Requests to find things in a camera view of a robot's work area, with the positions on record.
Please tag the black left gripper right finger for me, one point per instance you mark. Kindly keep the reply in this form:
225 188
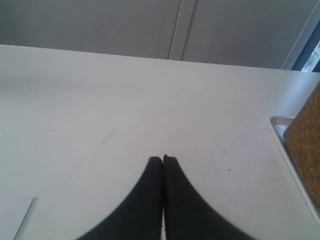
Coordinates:
187 216

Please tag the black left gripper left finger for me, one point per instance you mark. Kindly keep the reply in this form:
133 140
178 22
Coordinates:
139 215

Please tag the brown woven wicker basket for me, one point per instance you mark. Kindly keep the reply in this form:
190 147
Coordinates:
302 139

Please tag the white rectangular plastic tray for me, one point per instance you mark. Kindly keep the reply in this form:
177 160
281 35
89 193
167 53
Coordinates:
277 126

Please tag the window with grey frame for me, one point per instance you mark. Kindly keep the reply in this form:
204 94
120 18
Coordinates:
305 43

